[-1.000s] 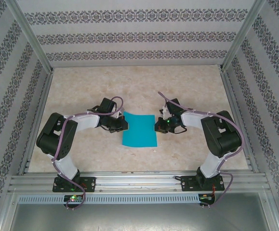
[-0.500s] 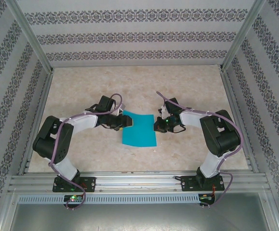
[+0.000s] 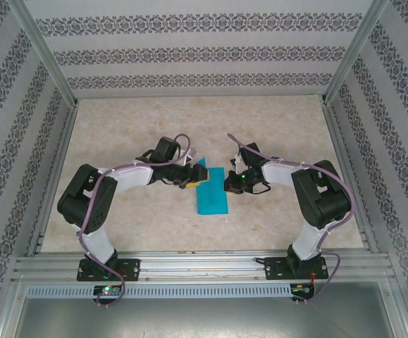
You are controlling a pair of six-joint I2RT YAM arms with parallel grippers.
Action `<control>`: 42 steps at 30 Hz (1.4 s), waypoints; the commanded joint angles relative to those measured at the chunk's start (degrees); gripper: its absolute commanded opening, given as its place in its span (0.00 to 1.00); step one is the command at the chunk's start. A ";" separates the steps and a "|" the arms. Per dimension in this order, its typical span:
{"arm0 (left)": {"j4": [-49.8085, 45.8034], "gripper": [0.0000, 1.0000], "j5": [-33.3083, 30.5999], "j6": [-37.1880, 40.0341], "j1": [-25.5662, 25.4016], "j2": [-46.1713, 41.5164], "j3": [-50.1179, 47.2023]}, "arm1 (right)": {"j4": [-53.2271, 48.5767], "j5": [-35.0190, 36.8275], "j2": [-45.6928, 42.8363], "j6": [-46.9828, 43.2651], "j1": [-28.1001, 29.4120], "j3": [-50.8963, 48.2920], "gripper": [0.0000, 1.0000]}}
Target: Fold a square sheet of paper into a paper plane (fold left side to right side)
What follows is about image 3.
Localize small circuit board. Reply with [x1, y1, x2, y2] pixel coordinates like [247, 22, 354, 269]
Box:
[291, 283, 314, 295]

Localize aluminium frame bar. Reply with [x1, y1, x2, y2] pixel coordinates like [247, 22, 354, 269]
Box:
[379, 280, 408, 338]
[0, 277, 27, 338]

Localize aluminium table side rail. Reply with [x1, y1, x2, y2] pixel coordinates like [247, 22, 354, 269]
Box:
[27, 101, 80, 256]
[323, 101, 379, 253]

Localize grey slotted cable duct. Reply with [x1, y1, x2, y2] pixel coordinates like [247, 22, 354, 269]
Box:
[25, 284, 292, 299]

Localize long aluminium mounting rail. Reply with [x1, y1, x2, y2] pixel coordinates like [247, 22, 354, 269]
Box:
[11, 250, 393, 282]

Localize aluminium corner post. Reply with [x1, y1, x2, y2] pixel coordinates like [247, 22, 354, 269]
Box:
[8, 0, 80, 106]
[321, 0, 391, 106]

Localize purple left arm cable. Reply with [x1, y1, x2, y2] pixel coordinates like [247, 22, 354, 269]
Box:
[75, 132, 192, 309]

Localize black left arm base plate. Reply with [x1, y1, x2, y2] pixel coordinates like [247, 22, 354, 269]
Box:
[78, 258, 142, 282]

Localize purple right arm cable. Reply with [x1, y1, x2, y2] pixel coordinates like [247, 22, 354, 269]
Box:
[227, 132, 358, 306]

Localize grey metal sheet panel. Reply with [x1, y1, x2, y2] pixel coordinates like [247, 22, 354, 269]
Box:
[13, 297, 402, 338]

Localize circuit board with green light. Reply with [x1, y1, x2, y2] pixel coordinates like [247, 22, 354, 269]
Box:
[96, 284, 122, 296]

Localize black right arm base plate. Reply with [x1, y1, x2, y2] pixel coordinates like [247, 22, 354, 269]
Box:
[264, 256, 330, 282]

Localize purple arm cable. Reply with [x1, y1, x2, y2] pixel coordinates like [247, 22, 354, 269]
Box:
[227, 132, 358, 306]
[75, 132, 192, 309]

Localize teal cloth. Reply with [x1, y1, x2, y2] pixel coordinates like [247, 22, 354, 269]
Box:
[193, 157, 230, 215]

